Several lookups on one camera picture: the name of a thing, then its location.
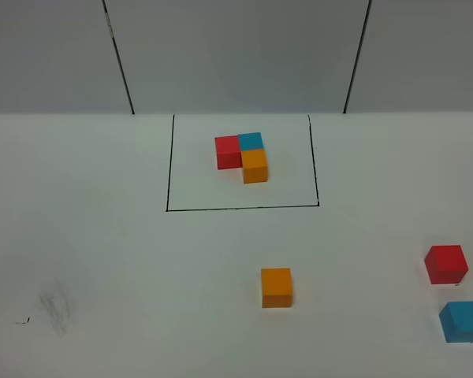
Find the template orange cube block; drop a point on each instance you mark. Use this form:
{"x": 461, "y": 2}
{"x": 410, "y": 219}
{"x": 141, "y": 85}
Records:
{"x": 254, "y": 166}

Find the template red cube block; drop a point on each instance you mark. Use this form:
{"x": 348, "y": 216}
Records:
{"x": 228, "y": 152}

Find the template blue cube block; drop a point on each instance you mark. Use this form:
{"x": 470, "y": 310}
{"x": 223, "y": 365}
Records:
{"x": 250, "y": 141}

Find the loose red cube block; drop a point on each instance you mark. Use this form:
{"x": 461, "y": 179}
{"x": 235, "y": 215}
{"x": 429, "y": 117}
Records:
{"x": 446, "y": 264}

